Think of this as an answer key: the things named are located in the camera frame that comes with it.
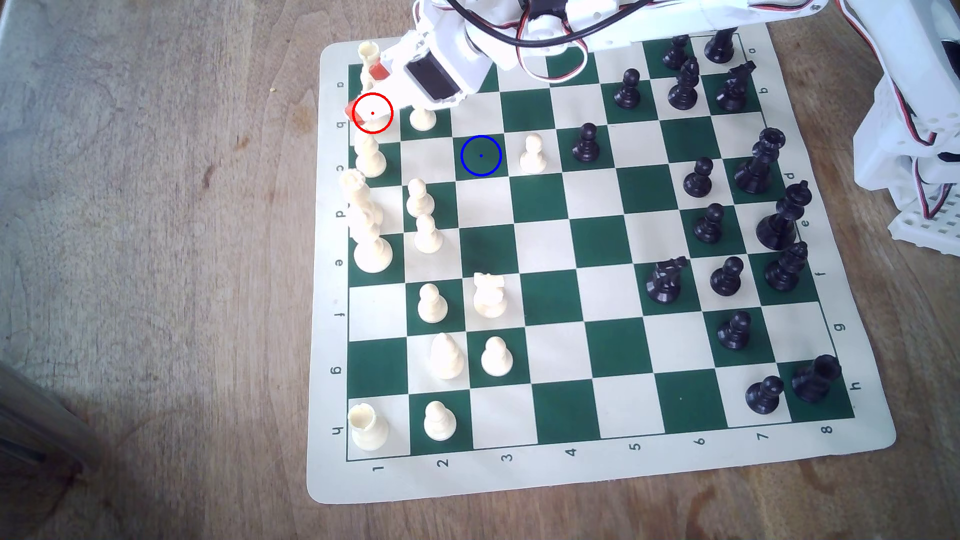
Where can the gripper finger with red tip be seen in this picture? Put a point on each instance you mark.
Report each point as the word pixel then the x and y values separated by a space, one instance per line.
pixel 354 112
pixel 390 64

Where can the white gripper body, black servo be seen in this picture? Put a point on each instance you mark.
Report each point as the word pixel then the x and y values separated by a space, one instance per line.
pixel 411 64

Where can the white chess knight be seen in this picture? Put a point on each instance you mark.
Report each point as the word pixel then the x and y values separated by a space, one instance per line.
pixel 490 300
pixel 373 101

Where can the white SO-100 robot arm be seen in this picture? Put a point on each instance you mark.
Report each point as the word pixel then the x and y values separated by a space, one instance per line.
pixel 660 19

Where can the white chess rook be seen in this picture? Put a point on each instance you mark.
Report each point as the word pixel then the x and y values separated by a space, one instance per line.
pixel 367 54
pixel 367 431

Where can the white chess pawn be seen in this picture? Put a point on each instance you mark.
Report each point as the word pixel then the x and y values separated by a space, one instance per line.
pixel 432 306
pixel 496 360
pixel 420 202
pixel 422 120
pixel 428 238
pixel 532 157
pixel 440 424

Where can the white chess bishop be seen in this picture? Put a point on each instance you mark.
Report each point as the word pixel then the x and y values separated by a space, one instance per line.
pixel 370 159
pixel 448 360

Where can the white chess queen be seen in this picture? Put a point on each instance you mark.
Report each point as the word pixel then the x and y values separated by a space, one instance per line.
pixel 352 187

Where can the white chess king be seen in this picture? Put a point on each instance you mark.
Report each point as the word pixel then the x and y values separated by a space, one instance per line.
pixel 373 255

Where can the black chess pawn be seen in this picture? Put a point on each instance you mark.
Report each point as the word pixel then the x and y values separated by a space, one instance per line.
pixel 628 94
pixel 676 56
pixel 734 334
pixel 698 184
pixel 726 279
pixel 708 227
pixel 764 397
pixel 586 148

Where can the black chess bishop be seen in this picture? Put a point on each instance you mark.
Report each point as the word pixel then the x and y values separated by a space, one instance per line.
pixel 683 94
pixel 784 274

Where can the black chess rook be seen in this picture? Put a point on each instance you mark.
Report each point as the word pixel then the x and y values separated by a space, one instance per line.
pixel 720 49
pixel 815 382

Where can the black chess knight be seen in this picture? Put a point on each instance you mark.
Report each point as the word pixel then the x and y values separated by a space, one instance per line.
pixel 664 285
pixel 733 94

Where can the black chess queen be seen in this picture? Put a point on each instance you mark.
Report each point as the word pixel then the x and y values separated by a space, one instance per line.
pixel 754 174

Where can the green and white chess mat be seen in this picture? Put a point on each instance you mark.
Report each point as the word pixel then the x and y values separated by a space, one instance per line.
pixel 547 405

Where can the black chess king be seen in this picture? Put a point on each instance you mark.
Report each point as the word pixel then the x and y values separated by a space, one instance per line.
pixel 776 229

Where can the grey metal object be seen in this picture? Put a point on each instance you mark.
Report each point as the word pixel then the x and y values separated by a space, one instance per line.
pixel 30 427

